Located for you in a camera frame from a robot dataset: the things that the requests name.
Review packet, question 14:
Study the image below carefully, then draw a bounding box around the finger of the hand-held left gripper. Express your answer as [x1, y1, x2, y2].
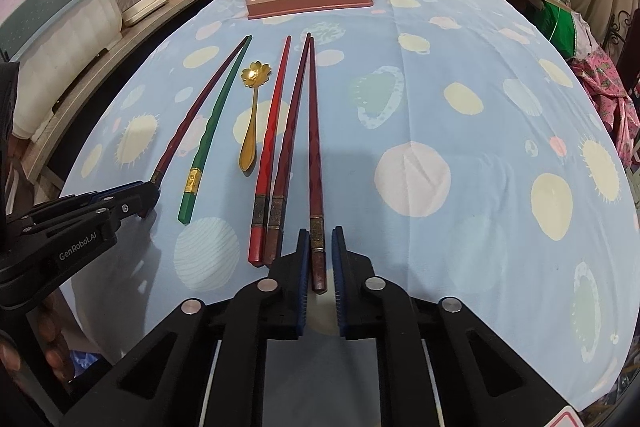
[30, 184, 146, 219]
[106, 179, 162, 228]

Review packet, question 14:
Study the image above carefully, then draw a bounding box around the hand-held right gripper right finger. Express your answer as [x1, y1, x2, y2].
[331, 227, 571, 427]

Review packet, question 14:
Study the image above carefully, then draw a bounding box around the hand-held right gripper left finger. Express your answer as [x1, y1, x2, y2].
[60, 228, 310, 427]

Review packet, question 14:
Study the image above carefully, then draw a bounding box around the maroon chopstick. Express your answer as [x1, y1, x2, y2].
[262, 32, 312, 266]
[307, 36, 328, 294]

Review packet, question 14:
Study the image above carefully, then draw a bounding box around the green chopstick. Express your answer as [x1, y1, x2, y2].
[177, 36, 252, 225]

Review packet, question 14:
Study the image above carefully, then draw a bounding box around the red chopstick dark band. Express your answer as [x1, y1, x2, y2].
[247, 35, 292, 265]

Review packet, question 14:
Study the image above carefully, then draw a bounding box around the gold flower spoon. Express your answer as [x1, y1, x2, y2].
[239, 61, 272, 172]

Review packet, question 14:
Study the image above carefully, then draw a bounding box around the person's left hand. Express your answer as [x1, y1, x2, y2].
[37, 294, 76, 388]

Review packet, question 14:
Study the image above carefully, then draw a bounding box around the wood grain side counter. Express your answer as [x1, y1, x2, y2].
[20, 0, 241, 188]

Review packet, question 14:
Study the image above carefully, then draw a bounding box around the white dish box grey lid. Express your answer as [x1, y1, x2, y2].
[0, 0, 123, 140]

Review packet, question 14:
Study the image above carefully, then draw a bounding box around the pink pineapple print cloth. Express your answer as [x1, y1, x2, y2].
[570, 52, 640, 168]

